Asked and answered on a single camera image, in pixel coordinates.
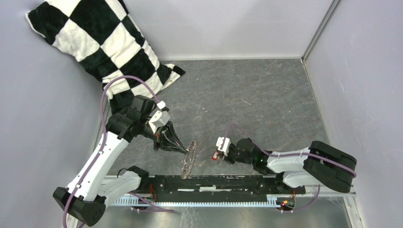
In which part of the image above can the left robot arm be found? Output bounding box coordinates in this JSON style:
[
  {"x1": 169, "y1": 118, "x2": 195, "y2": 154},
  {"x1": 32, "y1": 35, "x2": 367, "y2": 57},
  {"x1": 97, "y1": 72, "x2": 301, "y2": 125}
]
[{"x1": 53, "y1": 95, "x2": 188, "y2": 227}]

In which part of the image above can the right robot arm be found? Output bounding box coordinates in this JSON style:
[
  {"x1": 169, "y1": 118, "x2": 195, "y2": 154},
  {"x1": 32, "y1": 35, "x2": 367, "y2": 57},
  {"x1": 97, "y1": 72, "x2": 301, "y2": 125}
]
[{"x1": 212, "y1": 137, "x2": 357, "y2": 194}]

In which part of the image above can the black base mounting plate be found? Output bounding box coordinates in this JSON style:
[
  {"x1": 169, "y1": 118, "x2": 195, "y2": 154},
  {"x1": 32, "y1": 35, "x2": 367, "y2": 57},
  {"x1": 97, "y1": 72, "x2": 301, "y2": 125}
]
[{"x1": 133, "y1": 175, "x2": 306, "y2": 203}]

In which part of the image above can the black white checkered pillow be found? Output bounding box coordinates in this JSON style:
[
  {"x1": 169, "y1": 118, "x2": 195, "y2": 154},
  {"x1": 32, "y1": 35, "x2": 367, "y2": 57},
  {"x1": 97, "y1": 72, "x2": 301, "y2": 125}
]
[{"x1": 26, "y1": 0, "x2": 185, "y2": 113}]

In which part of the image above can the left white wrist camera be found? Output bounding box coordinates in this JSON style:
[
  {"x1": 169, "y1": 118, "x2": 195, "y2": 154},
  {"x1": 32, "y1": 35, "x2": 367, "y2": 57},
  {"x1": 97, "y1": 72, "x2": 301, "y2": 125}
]
[{"x1": 148, "y1": 111, "x2": 171, "y2": 133}]

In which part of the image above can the aluminium frame rail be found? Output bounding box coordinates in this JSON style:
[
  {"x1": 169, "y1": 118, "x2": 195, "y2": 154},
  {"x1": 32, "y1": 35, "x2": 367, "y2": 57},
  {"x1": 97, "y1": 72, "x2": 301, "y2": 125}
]
[{"x1": 69, "y1": 175, "x2": 354, "y2": 226}]

